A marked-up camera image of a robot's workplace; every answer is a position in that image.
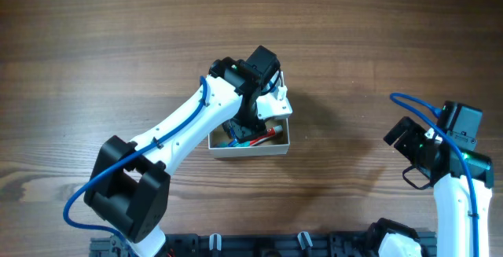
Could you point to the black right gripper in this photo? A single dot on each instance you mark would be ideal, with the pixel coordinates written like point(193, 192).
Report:
point(403, 136)

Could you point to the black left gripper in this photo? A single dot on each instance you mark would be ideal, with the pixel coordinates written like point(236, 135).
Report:
point(244, 131)

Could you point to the teal toothpaste tube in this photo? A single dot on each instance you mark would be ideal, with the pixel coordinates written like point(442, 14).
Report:
point(271, 133)

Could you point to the blue white toothbrush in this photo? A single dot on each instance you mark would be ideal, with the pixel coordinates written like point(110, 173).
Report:
point(234, 142)

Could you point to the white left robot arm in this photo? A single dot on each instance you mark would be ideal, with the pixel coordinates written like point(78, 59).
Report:
point(130, 181)

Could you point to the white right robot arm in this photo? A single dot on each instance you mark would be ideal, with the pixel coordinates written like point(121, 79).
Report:
point(462, 203)

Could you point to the white cardboard box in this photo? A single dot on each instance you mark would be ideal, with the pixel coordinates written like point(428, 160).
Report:
point(255, 151)

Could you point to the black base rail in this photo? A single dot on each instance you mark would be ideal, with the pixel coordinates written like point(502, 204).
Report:
point(186, 245)

